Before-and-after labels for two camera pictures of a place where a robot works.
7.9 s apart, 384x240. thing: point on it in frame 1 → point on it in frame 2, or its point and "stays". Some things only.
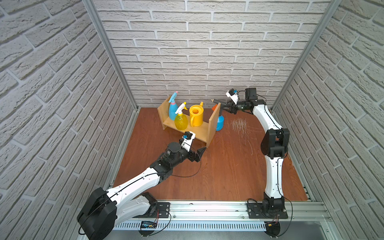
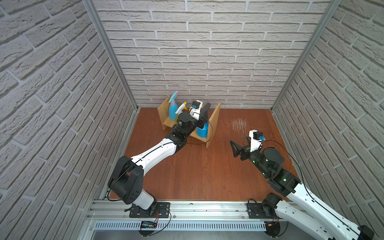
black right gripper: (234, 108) → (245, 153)
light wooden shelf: (207, 132) stays
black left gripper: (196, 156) → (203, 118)
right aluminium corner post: (333, 5) stays
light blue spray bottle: (173, 107) stays
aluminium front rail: (207, 211) stays
